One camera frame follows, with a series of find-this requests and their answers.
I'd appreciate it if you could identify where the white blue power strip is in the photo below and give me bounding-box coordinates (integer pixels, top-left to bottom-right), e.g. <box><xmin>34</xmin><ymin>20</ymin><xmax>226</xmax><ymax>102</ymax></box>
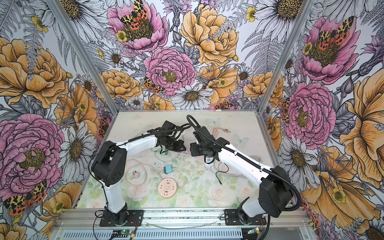
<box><xmin>204</xmin><ymin>157</ymin><xmax>215</xmax><ymax>165</ymax></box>

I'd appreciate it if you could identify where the pink usb cable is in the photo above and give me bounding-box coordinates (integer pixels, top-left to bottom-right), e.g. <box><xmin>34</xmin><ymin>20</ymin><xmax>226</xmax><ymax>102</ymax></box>
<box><xmin>209</xmin><ymin>127</ymin><xmax>232</xmax><ymax>142</ymax></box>

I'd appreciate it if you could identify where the black cable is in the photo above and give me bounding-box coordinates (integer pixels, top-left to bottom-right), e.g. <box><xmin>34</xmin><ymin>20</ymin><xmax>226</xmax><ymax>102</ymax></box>
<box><xmin>215</xmin><ymin>163</ymin><xmax>230</xmax><ymax>185</ymax></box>

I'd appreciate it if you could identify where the teal charger adapter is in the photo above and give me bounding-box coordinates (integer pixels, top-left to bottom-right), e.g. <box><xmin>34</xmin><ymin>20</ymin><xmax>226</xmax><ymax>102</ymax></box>
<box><xmin>164</xmin><ymin>165</ymin><xmax>174</xmax><ymax>175</ymax></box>

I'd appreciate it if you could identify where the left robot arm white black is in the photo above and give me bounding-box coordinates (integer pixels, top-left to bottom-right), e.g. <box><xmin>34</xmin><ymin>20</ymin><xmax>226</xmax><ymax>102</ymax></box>
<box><xmin>89</xmin><ymin>121</ymin><xmax>191</xmax><ymax>227</ymax></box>

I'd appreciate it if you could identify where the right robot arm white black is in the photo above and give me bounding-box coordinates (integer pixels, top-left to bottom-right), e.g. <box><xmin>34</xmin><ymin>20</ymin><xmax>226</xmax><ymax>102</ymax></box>
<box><xmin>187</xmin><ymin>115</ymin><xmax>302</xmax><ymax>225</ymax></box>

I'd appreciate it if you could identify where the round pink power socket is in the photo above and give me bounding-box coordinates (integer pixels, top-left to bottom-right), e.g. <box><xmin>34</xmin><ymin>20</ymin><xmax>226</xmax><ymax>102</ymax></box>
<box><xmin>158</xmin><ymin>178</ymin><xmax>178</xmax><ymax>199</ymax></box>

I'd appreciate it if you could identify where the green circuit board right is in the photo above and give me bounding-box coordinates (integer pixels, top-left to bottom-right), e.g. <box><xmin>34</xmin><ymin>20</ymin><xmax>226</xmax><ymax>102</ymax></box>
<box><xmin>247</xmin><ymin>227</ymin><xmax>261</xmax><ymax>235</ymax></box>

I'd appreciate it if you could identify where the green circuit board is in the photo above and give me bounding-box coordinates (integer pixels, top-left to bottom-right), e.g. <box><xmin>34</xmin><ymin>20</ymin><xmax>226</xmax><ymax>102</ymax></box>
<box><xmin>247</xmin><ymin>227</ymin><xmax>261</xmax><ymax>235</ymax></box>
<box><xmin>111</xmin><ymin>230</ymin><xmax>136</xmax><ymax>238</ymax></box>

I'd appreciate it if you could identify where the green circuit board left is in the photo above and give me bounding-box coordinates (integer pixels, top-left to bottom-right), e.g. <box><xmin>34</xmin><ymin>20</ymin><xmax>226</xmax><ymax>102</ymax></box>
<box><xmin>111</xmin><ymin>230</ymin><xmax>136</xmax><ymax>238</ymax></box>

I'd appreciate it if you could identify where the green cable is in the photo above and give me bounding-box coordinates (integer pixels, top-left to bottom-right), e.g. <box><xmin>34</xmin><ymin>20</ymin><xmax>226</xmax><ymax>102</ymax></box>
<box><xmin>152</xmin><ymin>148</ymin><xmax>181</xmax><ymax>164</ymax></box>

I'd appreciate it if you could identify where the white thin cable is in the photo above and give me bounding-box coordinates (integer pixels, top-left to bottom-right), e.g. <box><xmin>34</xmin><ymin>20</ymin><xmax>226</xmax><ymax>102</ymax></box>
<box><xmin>170</xmin><ymin>149</ymin><xmax>193</xmax><ymax>169</ymax></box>

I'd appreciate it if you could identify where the pink socket cord with plug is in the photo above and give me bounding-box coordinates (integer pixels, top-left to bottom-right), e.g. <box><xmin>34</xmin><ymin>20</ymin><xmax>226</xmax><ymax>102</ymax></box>
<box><xmin>123</xmin><ymin>158</ymin><xmax>164</xmax><ymax>187</ymax></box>

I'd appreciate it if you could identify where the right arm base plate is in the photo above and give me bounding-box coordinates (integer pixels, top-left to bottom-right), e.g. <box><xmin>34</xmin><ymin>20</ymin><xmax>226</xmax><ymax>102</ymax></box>
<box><xmin>224</xmin><ymin>209</ymin><xmax>267</xmax><ymax>226</ymax></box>

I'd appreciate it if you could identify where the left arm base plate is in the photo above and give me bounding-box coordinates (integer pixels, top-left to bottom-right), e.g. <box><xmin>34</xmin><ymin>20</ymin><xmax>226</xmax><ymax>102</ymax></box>
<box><xmin>100</xmin><ymin>210</ymin><xmax>144</xmax><ymax>227</ymax></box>

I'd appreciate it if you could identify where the aluminium front rail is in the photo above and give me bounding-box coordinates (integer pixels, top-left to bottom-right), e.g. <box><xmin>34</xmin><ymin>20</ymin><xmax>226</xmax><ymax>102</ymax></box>
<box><xmin>56</xmin><ymin>208</ymin><xmax>310</xmax><ymax>230</ymax></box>

